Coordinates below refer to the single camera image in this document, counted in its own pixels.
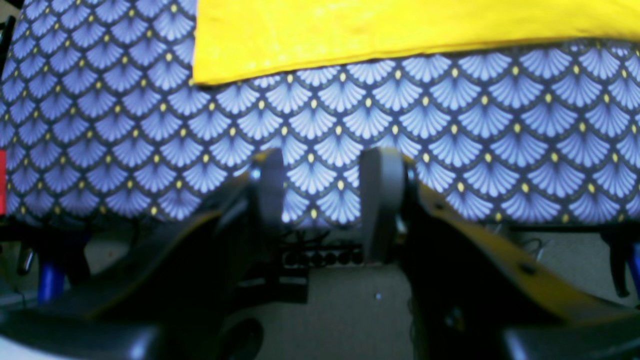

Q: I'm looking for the blue fan-patterned table cloth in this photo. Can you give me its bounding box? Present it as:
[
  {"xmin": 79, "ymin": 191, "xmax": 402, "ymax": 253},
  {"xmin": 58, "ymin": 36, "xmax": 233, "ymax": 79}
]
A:
[{"xmin": 1, "ymin": 0, "xmax": 640, "ymax": 228}]

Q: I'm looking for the black power strip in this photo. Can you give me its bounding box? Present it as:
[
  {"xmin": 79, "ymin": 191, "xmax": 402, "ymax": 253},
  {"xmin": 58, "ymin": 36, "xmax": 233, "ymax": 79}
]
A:
[{"xmin": 280, "ymin": 244, "xmax": 365, "ymax": 269}]

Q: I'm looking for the red table clamp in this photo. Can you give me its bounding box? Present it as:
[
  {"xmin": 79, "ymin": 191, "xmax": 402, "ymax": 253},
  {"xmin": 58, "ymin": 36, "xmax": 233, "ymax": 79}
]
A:
[{"xmin": 0, "ymin": 149, "xmax": 7, "ymax": 217}]

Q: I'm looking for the yellow T-shirt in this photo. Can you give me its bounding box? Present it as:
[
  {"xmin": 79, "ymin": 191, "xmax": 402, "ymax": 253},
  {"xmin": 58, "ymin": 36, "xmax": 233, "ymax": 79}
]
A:
[{"xmin": 192, "ymin": 0, "xmax": 640, "ymax": 85}]

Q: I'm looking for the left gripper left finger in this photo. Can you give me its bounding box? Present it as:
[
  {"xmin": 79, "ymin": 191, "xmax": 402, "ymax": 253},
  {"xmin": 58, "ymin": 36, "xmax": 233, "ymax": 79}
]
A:
[{"xmin": 1, "ymin": 149, "xmax": 285, "ymax": 360}]

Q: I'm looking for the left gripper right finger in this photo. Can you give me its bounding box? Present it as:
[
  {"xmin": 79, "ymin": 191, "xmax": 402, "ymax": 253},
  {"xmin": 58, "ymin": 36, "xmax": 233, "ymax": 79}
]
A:
[{"xmin": 359, "ymin": 147, "xmax": 639, "ymax": 360}]

